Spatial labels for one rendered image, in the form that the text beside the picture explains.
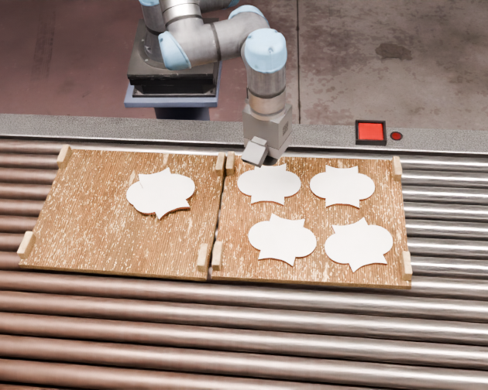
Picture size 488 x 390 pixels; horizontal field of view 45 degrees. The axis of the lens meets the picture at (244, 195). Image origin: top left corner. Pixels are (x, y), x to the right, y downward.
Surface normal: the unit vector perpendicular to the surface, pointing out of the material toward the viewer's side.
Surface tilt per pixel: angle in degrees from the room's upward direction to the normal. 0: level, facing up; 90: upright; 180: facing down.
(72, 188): 0
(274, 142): 90
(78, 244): 0
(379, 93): 0
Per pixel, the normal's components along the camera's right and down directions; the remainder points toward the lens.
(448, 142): -0.05, -0.64
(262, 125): -0.49, 0.68
